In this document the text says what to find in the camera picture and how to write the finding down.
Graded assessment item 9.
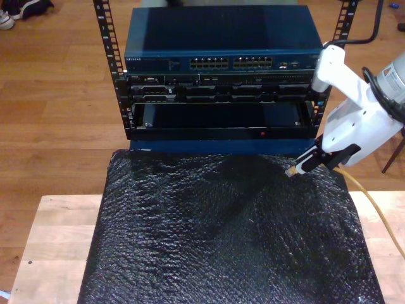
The black rack shelf tray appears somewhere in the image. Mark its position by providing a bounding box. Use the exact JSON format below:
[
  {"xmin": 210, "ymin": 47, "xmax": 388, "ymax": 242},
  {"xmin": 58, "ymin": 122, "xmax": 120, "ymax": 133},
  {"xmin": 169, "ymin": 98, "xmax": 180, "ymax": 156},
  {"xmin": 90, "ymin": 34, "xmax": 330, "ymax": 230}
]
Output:
[{"xmin": 131, "ymin": 101, "xmax": 317, "ymax": 140}]

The dark wooden stool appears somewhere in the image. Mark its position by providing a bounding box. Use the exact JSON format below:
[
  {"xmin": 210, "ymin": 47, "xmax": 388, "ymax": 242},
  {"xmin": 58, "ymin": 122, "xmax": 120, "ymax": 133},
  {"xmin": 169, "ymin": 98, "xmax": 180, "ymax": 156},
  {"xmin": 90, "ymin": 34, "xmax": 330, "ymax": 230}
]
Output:
[{"xmin": 382, "ymin": 129, "xmax": 405, "ymax": 174}]

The black textured mat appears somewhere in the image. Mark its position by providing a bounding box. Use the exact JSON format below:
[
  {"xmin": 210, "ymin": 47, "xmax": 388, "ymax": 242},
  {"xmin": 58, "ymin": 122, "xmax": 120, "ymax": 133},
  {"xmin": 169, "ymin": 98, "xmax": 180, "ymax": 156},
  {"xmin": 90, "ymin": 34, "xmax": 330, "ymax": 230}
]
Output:
[{"xmin": 77, "ymin": 148, "xmax": 385, "ymax": 304}]

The dark sneaker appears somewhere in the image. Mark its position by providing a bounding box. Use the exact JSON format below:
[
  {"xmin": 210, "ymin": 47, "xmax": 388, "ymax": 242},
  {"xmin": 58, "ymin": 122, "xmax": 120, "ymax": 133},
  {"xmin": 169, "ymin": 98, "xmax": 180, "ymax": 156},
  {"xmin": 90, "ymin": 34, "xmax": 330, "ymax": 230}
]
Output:
[{"xmin": 8, "ymin": 0, "xmax": 55, "ymax": 20}]

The blue rack base plate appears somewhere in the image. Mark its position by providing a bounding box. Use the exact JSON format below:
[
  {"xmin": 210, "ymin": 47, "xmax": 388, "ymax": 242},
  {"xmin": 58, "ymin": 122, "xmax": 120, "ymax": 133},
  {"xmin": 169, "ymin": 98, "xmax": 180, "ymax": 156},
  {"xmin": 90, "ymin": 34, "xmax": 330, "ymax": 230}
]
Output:
[{"xmin": 128, "ymin": 138, "xmax": 320, "ymax": 156}]

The black rack server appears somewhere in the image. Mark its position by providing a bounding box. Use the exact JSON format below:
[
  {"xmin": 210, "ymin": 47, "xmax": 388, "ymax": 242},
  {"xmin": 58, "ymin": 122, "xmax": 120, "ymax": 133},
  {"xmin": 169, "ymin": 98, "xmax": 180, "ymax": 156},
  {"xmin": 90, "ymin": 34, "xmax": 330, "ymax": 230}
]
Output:
[{"xmin": 126, "ymin": 73, "xmax": 323, "ymax": 104}]

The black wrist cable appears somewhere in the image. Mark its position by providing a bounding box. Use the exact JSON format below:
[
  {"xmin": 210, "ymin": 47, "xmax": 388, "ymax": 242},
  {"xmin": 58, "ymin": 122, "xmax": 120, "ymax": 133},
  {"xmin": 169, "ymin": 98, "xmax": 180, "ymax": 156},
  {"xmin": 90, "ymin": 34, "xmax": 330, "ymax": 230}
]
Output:
[{"xmin": 361, "ymin": 65, "xmax": 405, "ymax": 123}]

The yellow network cable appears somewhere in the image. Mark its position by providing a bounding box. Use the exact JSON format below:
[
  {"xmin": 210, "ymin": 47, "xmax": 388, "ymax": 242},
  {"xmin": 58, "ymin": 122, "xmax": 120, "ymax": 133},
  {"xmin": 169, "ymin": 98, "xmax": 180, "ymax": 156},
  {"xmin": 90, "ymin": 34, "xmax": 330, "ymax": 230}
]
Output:
[{"xmin": 285, "ymin": 166, "xmax": 405, "ymax": 259}]

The blue network switch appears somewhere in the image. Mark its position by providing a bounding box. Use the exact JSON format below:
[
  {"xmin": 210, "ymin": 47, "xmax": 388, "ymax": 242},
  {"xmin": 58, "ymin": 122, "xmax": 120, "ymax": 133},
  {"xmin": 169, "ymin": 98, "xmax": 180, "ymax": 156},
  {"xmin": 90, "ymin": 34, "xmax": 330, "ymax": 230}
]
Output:
[{"xmin": 123, "ymin": 5, "xmax": 326, "ymax": 74}]

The white sneaker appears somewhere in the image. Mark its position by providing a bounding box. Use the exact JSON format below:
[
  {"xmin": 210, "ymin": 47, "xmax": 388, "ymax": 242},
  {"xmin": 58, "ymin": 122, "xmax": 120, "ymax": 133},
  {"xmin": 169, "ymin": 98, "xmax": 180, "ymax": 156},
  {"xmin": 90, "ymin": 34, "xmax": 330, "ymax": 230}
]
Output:
[{"xmin": 0, "ymin": 9, "xmax": 16, "ymax": 31}]

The black perforated rack post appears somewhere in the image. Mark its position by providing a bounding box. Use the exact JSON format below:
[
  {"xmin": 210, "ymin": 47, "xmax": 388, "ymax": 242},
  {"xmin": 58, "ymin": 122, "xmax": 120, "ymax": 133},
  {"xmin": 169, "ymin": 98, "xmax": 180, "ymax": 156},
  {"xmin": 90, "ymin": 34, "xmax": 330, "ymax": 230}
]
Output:
[
  {"xmin": 92, "ymin": 0, "xmax": 134, "ymax": 141},
  {"xmin": 311, "ymin": 0, "xmax": 361, "ymax": 140}
]

